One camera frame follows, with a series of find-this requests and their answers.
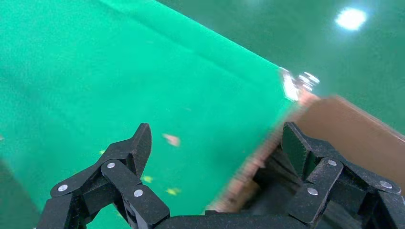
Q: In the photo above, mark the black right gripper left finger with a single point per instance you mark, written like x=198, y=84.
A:
x=117, y=173

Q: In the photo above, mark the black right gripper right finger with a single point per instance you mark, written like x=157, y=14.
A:
x=326, y=177

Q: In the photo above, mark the open brown cardboard carton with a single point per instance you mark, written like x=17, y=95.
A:
x=348, y=132

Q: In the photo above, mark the yellow paper scrap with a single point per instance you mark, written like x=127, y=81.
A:
x=173, y=191
x=102, y=152
x=147, y=179

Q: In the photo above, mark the pink paper scrap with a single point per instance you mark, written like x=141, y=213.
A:
x=171, y=140

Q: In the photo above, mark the silver metal binder clip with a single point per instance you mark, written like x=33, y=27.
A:
x=289, y=88

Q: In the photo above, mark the green tablecloth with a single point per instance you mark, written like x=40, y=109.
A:
x=95, y=79

